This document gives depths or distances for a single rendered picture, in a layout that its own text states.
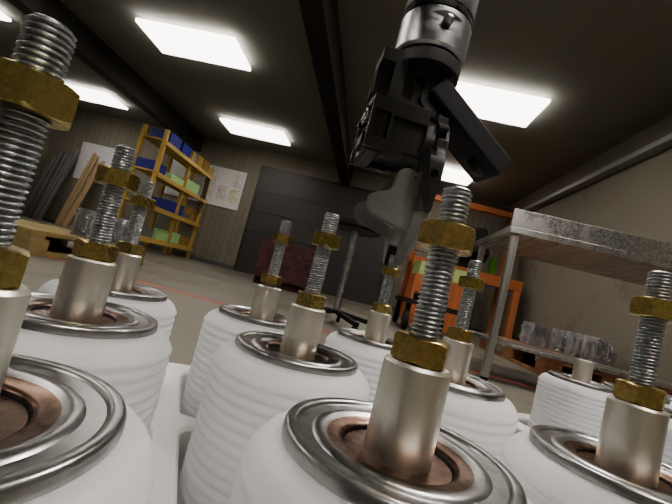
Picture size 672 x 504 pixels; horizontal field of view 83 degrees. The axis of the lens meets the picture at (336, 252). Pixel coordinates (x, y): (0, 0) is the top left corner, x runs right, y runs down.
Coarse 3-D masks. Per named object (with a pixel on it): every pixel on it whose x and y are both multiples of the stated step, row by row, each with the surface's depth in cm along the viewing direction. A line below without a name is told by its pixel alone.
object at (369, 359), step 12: (336, 336) 37; (336, 348) 35; (348, 348) 35; (360, 348) 34; (372, 348) 34; (360, 360) 34; (372, 360) 34; (372, 372) 33; (372, 384) 33; (372, 396) 33
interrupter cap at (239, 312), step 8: (224, 304) 34; (232, 304) 36; (224, 312) 32; (232, 312) 31; (240, 312) 34; (248, 312) 35; (248, 320) 30; (256, 320) 30; (264, 320) 31; (280, 320) 35; (280, 328) 31
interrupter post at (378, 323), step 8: (376, 312) 38; (368, 320) 38; (376, 320) 38; (384, 320) 38; (368, 328) 38; (376, 328) 37; (384, 328) 38; (368, 336) 38; (376, 336) 37; (384, 336) 38
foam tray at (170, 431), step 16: (176, 368) 37; (176, 384) 33; (160, 400) 29; (176, 400) 30; (160, 416) 26; (176, 416) 27; (160, 432) 24; (176, 432) 25; (160, 448) 22; (176, 448) 23; (160, 464) 21; (176, 464) 21; (160, 480) 19; (176, 480) 20; (160, 496) 18; (176, 496) 19
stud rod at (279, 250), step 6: (282, 222) 35; (288, 222) 34; (282, 228) 34; (288, 228) 35; (288, 234) 35; (276, 246) 34; (282, 246) 34; (276, 252) 34; (282, 252) 34; (276, 258) 34; (282, 258) 34; (270, 264) 34; (276, 264) 34; (270, 270) 34; (276, 270) 34
